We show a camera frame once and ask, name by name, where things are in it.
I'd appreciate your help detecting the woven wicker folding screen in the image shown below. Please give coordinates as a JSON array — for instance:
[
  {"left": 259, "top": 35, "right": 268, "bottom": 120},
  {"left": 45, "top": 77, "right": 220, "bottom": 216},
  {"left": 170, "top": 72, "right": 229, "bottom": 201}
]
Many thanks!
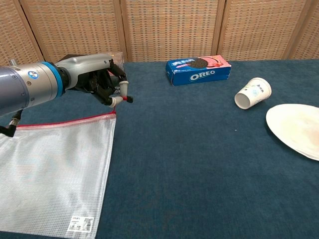
[{"left": 0, "top": 0, "right": 319, "bottom": 73}]

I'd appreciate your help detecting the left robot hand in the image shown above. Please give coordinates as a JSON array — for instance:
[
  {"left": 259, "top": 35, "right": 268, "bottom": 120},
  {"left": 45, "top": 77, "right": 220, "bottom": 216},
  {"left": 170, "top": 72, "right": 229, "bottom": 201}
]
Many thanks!
[{"left": 54, "top": 53, "right": 129, "bottom": 108}]

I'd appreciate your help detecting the clear plastic product box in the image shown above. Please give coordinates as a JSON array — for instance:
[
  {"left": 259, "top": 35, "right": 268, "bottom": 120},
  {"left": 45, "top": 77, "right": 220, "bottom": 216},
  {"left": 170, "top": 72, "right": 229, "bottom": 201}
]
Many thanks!
[{"left": 107, "top": 51, "right": 126, "bottom": 97}]

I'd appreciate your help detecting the white printed paper cup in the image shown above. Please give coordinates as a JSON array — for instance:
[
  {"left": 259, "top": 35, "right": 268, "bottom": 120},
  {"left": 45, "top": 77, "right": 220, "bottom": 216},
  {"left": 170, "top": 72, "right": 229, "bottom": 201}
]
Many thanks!
[{"left": 234, "top": 77, "right": 272, "bottom": 110}]

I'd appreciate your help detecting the white paper plate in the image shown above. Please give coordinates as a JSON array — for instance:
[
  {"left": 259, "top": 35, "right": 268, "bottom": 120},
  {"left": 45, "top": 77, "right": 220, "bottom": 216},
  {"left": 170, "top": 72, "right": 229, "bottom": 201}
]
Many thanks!
[{"left": 265, "top": 104, "right": 319, "bottom": 161}]

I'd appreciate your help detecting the blue Oreo cookie box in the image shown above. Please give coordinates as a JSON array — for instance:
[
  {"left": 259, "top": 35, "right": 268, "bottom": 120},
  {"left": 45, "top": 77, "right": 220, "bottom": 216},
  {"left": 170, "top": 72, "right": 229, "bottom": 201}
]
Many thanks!
[{"left": 165, "top": 55, "right": 232, "bottom": 87}]

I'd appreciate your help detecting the clear mesh zipper pouch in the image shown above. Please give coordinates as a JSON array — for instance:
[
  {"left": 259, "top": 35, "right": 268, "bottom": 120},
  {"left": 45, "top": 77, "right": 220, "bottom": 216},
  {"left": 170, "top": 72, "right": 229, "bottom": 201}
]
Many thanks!
[{"left": 0, "top": 111, "right": 117, "bottom": 236}]

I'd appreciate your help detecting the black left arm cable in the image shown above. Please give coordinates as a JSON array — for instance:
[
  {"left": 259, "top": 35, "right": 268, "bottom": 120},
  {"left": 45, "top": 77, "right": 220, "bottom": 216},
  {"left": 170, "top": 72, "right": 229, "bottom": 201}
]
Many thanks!
[{"left": 0, "top": 109, "right": 23, "bottom": 138}]

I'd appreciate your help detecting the blue table cloth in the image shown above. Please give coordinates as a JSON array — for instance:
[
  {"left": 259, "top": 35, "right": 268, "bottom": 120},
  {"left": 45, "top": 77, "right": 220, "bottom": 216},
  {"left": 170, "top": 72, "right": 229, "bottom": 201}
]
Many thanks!
[{"left": 0, "top": 59, "right": 319, "bottom": 239}]

